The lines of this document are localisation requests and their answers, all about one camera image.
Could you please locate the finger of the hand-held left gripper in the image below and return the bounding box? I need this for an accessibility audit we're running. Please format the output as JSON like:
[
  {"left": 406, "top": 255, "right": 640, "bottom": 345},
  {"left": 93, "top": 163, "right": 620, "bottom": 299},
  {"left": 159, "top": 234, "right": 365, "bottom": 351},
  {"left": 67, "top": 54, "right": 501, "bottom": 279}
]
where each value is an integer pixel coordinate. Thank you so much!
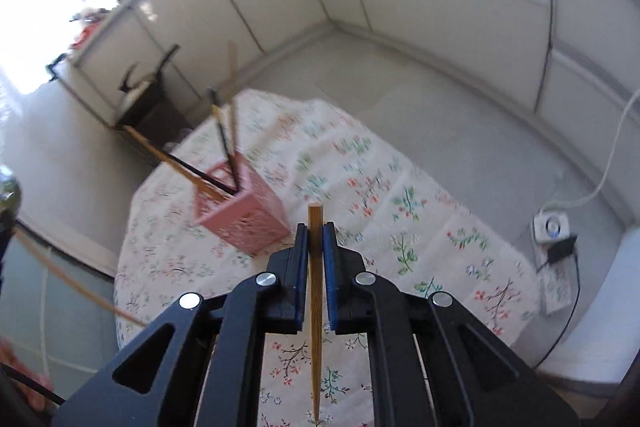
[{"left": 0, "top": 164, "right": 24, "bottom": 288}]

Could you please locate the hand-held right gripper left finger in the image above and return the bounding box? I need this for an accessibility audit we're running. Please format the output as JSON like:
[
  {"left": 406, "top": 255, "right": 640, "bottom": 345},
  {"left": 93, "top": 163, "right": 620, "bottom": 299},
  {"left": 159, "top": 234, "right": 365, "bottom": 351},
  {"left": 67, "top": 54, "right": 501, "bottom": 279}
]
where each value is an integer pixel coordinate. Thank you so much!
[{"left": 52, "top": 222, "right": 310, "bottom": 427}]

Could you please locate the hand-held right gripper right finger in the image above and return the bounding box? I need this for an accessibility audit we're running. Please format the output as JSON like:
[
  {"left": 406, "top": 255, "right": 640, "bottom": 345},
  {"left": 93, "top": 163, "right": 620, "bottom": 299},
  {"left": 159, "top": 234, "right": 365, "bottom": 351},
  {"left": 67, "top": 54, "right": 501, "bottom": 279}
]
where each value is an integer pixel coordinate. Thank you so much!
[{"left": 322, "top": 221, "right": 583, "bottom": 427}]

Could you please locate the pink perforated utensil holder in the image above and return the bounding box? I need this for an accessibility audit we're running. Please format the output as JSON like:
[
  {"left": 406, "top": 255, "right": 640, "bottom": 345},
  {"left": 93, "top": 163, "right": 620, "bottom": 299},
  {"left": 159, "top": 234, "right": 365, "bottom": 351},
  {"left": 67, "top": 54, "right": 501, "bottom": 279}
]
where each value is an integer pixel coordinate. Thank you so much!
[{"left": 192, "top": 152, "right": 292, "bottom": 258}]

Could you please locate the black chopstick with gold band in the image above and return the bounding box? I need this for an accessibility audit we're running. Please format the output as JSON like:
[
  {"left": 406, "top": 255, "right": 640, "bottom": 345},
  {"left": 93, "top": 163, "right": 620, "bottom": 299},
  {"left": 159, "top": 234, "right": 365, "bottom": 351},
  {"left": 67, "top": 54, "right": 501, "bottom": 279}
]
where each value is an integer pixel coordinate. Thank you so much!
[
  {"left": 164, "top": 151, "right": 237, "bottom": 196},
  {"left": 206, "top": 86, "right": 241, "bottom": 194}
]

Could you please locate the floral tablecloth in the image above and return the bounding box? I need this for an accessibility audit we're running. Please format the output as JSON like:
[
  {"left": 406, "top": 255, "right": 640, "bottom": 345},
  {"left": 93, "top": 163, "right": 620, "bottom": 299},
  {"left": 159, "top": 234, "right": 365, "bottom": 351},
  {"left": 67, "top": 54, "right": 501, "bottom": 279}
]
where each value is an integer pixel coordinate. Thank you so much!
[{"left": 113, "top": 88, "right": 544, "bottom": 427}]

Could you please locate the grey pole with black clamp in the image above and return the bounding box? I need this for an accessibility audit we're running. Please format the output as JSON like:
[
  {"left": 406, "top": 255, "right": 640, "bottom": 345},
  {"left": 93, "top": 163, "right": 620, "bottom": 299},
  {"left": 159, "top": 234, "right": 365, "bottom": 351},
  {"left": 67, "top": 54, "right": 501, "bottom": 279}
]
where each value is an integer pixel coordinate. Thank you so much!
[{"left": 45, "top": 51, "right": 118, "bottom": 128}]

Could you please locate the dark brown stand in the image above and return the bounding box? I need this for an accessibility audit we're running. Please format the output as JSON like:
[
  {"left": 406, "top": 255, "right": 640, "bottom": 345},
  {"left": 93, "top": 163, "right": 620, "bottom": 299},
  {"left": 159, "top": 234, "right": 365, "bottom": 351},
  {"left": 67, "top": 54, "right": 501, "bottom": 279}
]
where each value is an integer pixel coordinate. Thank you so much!
[{"left": 114, "top": 77, "right": 197, "bottom": 155}]

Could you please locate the metal wok lid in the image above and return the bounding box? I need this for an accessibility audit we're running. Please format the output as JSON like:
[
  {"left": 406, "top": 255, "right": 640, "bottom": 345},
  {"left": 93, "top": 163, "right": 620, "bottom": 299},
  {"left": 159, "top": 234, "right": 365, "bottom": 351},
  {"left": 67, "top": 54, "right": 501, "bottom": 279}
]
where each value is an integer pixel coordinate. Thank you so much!
[{"left": 118, "top": 63, "right": 151, "bottom": 100}]

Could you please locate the red plastic basket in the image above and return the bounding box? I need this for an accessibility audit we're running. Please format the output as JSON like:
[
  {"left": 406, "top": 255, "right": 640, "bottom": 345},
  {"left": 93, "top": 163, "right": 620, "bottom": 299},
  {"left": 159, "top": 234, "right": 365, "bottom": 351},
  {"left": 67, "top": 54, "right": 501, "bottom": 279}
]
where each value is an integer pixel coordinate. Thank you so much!
[{"left": 71, "top": 23, "right": 102, "bottom": 51}]

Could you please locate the white power strip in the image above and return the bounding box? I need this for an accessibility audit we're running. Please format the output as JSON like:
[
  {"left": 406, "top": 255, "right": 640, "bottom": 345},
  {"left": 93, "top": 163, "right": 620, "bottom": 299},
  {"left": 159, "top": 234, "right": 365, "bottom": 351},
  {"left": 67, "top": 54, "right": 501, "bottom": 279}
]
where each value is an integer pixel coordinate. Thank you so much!
[{"left": 531, "top": 209, "right": 582, "bottom": 316}]

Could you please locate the black charger plug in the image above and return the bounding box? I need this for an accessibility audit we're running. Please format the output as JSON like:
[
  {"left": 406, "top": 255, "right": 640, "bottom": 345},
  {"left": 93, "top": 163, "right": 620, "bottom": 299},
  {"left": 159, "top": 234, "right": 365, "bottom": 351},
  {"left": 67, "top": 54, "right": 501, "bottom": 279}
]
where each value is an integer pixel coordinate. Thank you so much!
[{"left": 545, "top": 234, "right": 579, "bottom": 266}]

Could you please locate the grey cabinet drawer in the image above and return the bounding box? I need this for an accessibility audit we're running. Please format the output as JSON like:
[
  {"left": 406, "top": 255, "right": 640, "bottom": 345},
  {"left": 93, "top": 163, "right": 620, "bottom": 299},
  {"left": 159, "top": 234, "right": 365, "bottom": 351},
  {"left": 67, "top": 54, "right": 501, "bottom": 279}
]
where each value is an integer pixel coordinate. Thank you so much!
[
  {"left": 549, "top": 0, "right": 640, "bottom": 90},
  {"left": 534, "top": 49, "right": 640, "bottom": 228},
  {"left": 347, "top": 0, "right": 552, "bottom": 114}
]

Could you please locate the thin black cable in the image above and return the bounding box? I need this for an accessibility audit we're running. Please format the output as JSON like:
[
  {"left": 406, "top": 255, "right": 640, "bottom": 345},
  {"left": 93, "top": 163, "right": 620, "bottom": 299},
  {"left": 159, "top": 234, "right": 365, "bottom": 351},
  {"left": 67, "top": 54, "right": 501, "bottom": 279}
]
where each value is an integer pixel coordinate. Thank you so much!
[{"left": 0, "top": 359, "right": 67, "bottom": 408}]

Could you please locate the black charger cable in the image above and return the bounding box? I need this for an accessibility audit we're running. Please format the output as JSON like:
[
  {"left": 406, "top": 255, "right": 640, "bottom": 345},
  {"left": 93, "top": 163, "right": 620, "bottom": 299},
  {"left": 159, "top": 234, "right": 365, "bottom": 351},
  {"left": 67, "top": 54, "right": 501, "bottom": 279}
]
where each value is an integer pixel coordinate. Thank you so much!
[{"left": 529, "top": 252, "right": 582, "bottom": 370}]

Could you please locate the white cable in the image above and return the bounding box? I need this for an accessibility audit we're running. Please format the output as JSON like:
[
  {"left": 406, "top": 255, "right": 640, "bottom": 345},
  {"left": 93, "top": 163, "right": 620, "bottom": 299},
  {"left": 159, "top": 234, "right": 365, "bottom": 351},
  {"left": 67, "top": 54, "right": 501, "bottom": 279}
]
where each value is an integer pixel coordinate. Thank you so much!
[{"left": 537, "top": 86, "right": 640, "bottom": 219}]

